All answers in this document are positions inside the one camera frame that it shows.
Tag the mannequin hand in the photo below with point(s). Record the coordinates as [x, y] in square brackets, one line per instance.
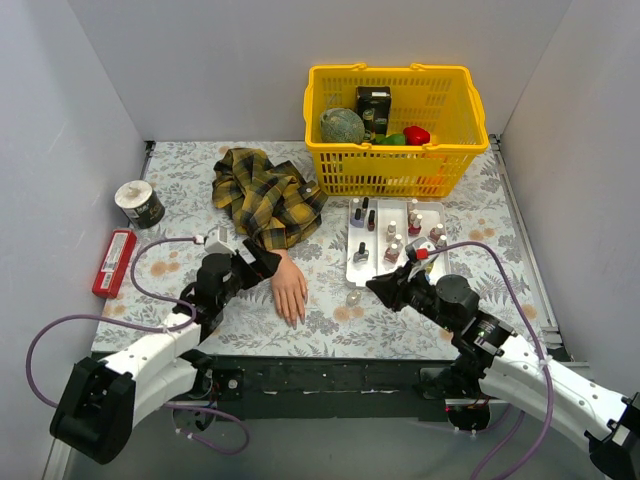
[289, 288]

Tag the black tin with white lid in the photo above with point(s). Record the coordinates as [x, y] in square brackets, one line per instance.
[140, 203]

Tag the red flat box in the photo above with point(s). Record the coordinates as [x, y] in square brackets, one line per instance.
[115, 261]

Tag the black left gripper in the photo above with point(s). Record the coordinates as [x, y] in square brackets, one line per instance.
[252, 267]

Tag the red glitter polish bottle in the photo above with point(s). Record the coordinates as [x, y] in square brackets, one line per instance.
[415, 224]

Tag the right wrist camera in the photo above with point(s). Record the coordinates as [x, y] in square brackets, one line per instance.
[419, 249]

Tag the glitter polish bottle black cap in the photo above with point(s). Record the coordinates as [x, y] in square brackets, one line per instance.
[361, 255]

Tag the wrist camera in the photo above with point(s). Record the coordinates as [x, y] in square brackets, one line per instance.
[419, 249]
[216, 242]

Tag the green bell pepper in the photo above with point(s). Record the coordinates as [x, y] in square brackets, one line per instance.
[397, 139]

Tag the clear polish bottle white cap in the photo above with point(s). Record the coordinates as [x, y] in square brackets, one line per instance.
[391, 231]

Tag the dark red polish bottle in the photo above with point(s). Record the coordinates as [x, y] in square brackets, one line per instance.
[370, 222]

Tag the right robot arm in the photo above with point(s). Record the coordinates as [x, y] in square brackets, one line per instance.
[504, 365]

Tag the white divided tray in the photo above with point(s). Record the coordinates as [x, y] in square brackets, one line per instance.
[386, 211]

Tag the yellow plastic basket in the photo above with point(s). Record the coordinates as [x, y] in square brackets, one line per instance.
[441, 99]

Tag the black carton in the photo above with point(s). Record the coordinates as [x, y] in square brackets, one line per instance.
[373, 105]

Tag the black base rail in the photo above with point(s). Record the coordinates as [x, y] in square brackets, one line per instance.
[252, 387]

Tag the green melon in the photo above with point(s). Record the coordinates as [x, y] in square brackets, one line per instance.
[341, 125]

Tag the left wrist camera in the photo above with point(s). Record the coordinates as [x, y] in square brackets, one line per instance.
[216, 242]

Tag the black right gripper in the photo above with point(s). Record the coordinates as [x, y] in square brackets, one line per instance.
[405, 288]

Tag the floral table mat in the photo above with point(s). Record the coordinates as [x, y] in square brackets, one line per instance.
[479, 221]

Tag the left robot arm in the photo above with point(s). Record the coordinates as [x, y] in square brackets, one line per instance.
[105, 399]

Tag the clear nail polish bottle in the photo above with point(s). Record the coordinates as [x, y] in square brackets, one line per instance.
[353, 298]

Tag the red bell pepper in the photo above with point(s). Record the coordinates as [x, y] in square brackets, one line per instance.
[416, 136]

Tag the lilac polish bottle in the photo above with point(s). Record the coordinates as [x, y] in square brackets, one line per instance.
[358, 211]

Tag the pink iridescent polish bottle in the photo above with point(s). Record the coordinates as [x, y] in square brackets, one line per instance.
[393, 250]

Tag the yellow plaid shirt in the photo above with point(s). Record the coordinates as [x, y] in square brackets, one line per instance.
[274, 205]

